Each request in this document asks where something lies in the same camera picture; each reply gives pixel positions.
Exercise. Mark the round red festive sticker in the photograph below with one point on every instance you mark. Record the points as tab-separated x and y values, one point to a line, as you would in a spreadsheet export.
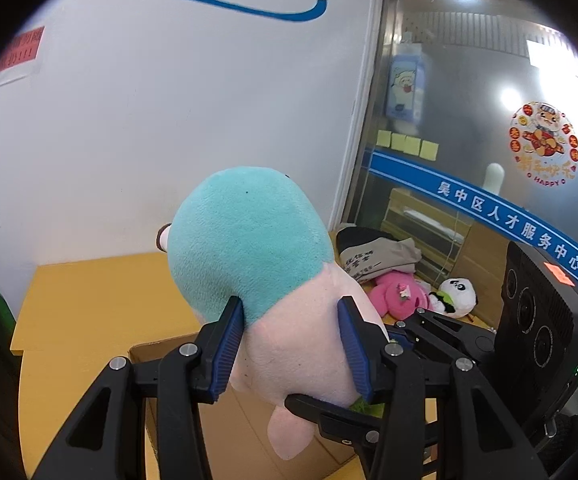
544	140

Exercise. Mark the blue cartoon poster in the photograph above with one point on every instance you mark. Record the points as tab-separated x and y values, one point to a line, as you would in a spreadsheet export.
406	85

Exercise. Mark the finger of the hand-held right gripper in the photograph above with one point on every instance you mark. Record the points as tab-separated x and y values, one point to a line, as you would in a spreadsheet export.
439	327
329	417

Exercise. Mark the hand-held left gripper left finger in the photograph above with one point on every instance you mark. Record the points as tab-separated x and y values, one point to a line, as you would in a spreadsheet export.
226	350

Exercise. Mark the white bottle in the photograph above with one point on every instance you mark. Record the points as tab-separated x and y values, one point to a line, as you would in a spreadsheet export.
493	177

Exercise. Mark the beige printed cloth bag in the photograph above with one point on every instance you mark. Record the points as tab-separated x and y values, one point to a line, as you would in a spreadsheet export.
374	255

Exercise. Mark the brown cardboard box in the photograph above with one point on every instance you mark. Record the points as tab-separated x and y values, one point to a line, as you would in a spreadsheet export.
239	425

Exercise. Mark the teal and pink plush toy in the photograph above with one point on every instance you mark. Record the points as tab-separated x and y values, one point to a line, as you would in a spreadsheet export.
249	240

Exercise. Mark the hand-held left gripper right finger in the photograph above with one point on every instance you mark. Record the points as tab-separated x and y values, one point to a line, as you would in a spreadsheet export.
356	350

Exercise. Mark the blue banner strip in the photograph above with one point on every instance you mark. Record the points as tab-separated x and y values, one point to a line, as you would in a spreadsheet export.
469	200

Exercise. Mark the panda plush toy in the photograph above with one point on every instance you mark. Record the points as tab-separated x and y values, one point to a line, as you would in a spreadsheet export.
456	295

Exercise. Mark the red wall sign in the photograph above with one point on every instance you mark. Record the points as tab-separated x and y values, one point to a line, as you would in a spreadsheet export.
19	52

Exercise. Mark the aluminium partition frame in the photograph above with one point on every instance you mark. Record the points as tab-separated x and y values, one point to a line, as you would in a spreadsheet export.
364	110

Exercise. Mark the yellow sticky note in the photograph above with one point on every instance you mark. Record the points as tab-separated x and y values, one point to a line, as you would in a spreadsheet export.
384	138
412	145
429	149
398	140

